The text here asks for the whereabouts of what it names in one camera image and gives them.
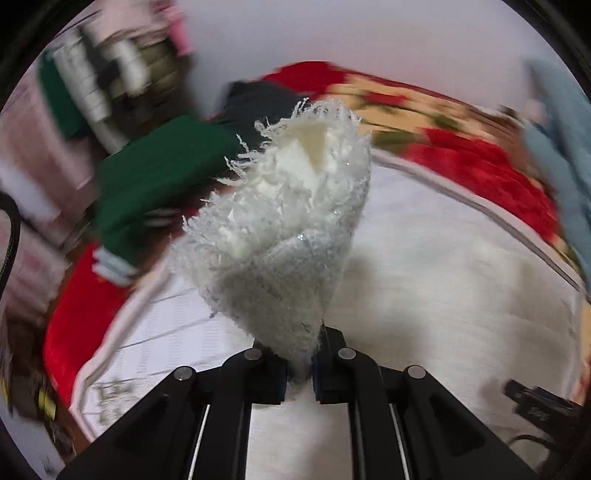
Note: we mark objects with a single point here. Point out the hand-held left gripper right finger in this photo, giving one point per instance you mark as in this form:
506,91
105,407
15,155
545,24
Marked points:
323,385

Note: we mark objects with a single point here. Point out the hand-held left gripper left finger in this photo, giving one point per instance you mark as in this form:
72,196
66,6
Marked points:
272,385

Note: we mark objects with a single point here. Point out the white fuzzy sweater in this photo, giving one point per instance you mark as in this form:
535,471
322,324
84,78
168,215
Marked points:
286,230

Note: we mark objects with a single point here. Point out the white diamond-patterned floral sheet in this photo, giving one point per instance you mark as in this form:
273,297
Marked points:
438,258

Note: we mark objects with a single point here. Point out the green garment with striped cuffs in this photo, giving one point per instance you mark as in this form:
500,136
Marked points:
157,170

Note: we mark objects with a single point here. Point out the light blue quilt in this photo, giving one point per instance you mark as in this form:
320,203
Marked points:
563,152

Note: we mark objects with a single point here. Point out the red floral blanket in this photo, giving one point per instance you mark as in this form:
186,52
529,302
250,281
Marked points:
461,157

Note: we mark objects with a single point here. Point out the dark grey garment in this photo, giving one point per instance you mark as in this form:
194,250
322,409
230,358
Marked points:
258,106

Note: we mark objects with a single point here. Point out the pink floral curtain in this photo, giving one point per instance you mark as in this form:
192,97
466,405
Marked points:
37,157

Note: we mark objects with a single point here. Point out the olive puffer vest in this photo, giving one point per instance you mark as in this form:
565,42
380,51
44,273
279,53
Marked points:
161,69

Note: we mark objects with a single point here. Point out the green coat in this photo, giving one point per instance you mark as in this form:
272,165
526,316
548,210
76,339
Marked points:
60,97

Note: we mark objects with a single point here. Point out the pink hanging toy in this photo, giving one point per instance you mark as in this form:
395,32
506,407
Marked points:
179,27

